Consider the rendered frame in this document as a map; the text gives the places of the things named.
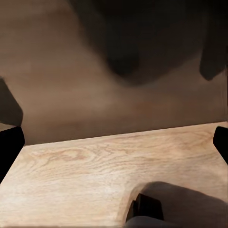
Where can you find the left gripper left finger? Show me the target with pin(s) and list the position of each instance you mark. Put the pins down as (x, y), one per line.
(11, 143)

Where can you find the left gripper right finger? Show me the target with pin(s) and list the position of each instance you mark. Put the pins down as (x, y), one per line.
(220, 140)

